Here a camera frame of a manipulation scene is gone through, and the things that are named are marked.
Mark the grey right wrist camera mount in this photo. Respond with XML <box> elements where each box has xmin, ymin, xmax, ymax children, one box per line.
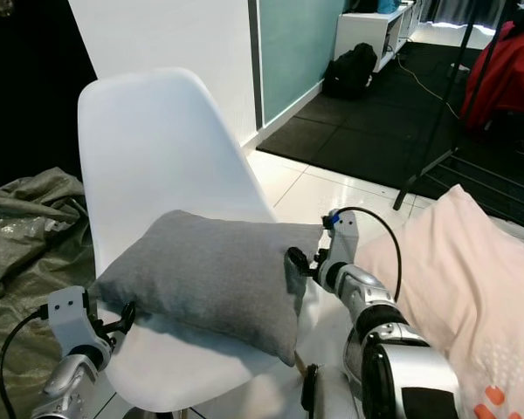
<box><xmin>327</xmin><ymin>209</ymin><xmax>363</xmax><ymax>267</ymax></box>

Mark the pink pillow with orange dots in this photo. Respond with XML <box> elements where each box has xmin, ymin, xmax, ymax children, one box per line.
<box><xmin>354</xmin><ymin>185</ymin><xmax>524</xmax><ymax>419</ymax></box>

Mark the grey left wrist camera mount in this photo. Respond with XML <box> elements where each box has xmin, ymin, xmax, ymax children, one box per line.
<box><xmin>45</xmin><ymin>286</ymin><xmax>110</xmax><ymax>354</ymax></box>

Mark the white low shelf unit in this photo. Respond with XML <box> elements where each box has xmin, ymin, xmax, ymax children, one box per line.
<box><xmin>334</xmin><ymin>0</ymin><xmax>420</xmax><ymax>72</ymax></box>

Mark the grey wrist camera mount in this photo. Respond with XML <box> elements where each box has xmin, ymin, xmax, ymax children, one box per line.
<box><xmin>327</xmin><ymin>209</ymin><xmax>363</xmax><ymax>267</ymax></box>
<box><xmin>45</xmin><ymin>286</ymin><xmax>110</xmax><ymax>354</ymax></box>

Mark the black metal clothes rack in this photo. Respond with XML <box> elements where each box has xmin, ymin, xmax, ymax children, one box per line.
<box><xmin>393</xmin><ymin>0</ymin><xmax>524</xmax><ymax>232</ymax></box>

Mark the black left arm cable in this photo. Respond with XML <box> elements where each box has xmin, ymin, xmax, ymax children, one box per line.
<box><xmin>0</xmin><ymin>304</ymin><xmax>52</xmax><ymax>419</ymax></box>

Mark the white plastic shell chair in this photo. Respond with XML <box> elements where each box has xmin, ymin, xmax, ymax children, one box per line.
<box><xmin>77</xmin><ymin>68</ymin><xmax>333</xmax><ymax>416</ymax></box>

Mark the grey pillow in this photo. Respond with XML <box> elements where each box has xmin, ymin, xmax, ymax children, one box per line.
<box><xmin>94</xmin><ymin>209</ymin><xmax>324</xmax><ymax>366</ymax></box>

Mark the red cloth covered table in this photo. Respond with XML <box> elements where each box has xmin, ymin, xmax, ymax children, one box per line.
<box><xmin>461</xmin><ymin>22</ymin><xmax>524</xmax><ymax>132</ymax></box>

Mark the black backpack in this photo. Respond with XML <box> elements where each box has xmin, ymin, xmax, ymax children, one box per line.
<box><xmin>323</xmin><ymin>42</ymin><xmax>378</xmax><ymax>99</ymax></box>

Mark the grey-green woven sack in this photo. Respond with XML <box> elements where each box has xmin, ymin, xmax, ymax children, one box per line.
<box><xmin>0</xmin><ymin>168</ymin><xmax>101</xmax><ymax>419</ymax></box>

